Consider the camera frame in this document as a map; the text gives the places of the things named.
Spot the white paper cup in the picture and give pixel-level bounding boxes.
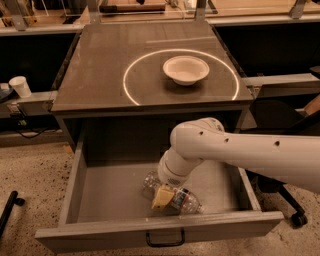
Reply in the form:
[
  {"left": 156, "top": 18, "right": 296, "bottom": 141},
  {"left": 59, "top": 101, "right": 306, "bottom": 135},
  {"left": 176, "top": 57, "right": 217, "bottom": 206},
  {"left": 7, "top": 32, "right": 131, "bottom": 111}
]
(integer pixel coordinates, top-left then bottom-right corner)
[{"left": 9, "top": 76, "right": 31, "bottom": 98}]

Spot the black cable under shelf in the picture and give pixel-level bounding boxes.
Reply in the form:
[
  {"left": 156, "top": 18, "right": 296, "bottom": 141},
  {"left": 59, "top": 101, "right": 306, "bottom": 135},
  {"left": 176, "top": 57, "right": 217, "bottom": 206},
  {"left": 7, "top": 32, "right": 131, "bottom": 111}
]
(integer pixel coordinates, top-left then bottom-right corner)
[{"left": 9, "top": 111, "right": 51, "bottom": 139}]

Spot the black bar on floor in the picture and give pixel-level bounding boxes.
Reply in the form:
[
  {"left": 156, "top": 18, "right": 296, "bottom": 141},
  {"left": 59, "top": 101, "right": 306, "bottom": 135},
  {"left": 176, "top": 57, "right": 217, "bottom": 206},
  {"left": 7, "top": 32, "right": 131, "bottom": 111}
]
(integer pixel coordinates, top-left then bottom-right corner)
[{"left": 0, "top": 191, "right": 25, "bottom": 238}]

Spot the clear plastic water bottle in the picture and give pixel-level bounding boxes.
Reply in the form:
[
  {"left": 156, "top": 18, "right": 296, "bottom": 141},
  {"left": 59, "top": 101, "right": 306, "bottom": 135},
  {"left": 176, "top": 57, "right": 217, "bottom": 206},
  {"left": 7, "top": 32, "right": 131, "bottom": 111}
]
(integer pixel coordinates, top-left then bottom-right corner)
[{"left": 143, "top": 171, "right": 203, "bottom": 215}]

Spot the black drawer handle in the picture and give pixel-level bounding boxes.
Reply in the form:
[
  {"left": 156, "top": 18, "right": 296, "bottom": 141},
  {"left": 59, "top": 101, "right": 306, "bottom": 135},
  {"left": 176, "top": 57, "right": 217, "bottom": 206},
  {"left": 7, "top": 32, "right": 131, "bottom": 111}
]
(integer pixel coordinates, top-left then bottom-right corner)
[{"left": 145, "top": 229, "right": 186, "bottom": 248}]

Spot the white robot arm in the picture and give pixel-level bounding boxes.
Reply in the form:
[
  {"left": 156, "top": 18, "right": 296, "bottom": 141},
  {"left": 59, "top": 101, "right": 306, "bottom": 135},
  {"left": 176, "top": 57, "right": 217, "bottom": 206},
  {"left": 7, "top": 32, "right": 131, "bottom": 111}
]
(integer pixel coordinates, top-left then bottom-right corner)
[{"left": 157, "top": 118, "right": 320, "bottom": 193}]

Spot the grey open top drawer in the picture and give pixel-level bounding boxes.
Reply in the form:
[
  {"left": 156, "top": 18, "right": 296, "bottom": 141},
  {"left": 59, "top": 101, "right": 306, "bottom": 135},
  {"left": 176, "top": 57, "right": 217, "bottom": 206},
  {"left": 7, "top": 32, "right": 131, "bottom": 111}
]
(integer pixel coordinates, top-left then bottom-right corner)
[{"left": 34, "top": 113, "right": 285, "bottom": 254}]

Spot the grey metal rail shelf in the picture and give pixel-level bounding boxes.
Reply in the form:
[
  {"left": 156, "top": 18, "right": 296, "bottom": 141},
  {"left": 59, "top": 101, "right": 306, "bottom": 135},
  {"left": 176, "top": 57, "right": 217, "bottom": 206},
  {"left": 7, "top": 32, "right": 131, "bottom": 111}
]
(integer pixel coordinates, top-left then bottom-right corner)
[{"left": 242, "top": 73, "right": 320, "bottom": 98}]

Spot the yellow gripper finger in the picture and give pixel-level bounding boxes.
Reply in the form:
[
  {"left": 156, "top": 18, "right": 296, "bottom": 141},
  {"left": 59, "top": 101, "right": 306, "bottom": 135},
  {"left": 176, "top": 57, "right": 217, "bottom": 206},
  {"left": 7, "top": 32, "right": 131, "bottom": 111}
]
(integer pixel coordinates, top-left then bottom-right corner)
[{"left": 152, "top": 185, "right": 175, "bottom": 210}]

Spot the black office chair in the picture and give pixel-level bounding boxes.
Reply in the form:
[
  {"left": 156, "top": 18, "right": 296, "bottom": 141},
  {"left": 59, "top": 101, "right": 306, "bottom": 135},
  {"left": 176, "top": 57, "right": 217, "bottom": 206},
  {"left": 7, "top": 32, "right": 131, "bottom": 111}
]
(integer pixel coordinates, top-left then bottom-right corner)
[{"left": 244, "top": 95, "right": 320, "bottom": 228}]

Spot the white paper bowl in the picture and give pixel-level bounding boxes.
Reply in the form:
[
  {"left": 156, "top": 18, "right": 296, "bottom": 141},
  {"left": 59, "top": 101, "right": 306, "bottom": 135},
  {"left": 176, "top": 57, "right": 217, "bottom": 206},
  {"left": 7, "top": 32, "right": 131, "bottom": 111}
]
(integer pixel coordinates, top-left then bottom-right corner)
[{"left": 163, "top": 55, "right": 210, "bottom": 86}]

